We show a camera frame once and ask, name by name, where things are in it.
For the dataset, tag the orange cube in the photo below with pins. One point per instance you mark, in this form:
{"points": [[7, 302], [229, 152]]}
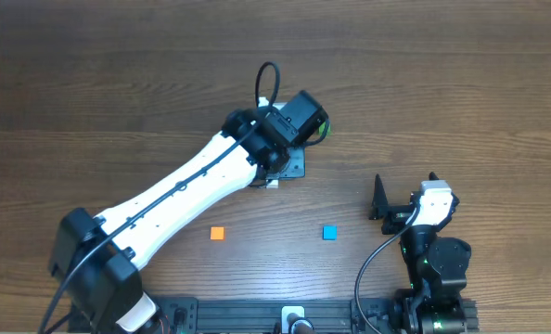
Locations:
{"points": [[217, 233]]}

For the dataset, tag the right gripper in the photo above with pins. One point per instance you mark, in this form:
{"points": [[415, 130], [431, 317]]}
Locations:
{"points": [[398, 218]]}

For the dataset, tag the green cube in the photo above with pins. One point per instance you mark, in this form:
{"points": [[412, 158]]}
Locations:
{"points": [[324, 130]]}

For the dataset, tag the white cube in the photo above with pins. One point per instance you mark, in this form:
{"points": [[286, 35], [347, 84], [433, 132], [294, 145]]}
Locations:
{"points": [[272, 184]]}

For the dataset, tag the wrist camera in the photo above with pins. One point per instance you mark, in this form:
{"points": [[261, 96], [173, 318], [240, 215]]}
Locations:
{"points": [[434, 201], [262, 101]]}

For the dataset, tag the blue cube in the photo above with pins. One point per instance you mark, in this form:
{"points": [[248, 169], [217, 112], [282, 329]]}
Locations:
{"points": [[329, 233]]}

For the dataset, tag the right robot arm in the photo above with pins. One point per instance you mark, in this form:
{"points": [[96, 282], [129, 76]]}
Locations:
{"points": [[442, 264]]}

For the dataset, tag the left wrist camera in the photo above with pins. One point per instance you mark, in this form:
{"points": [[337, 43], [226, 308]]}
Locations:
{"points": [[262, 101]]}

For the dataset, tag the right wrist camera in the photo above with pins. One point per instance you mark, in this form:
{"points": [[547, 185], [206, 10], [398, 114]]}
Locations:
{"points": [[434, 201]]}

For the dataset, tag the mounting rail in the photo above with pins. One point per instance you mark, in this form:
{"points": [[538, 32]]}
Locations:
{"points": [[238, 315]]}

